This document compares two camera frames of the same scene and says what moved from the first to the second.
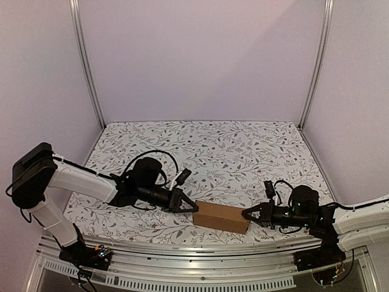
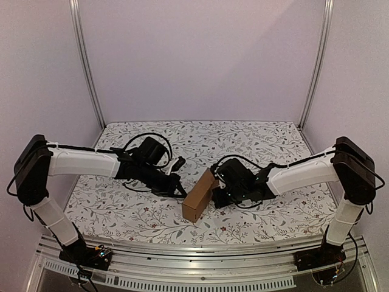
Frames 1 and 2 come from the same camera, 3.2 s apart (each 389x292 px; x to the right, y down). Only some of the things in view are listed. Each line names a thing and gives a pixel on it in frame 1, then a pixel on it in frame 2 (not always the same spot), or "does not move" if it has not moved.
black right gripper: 268,214 to 220,191
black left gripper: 173,205 to 173,182
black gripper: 180,178 to 176,165
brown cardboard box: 220,217 to 200,198
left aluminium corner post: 75,8 does not move
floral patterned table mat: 234,163 does not move
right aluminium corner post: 326,24 does not move
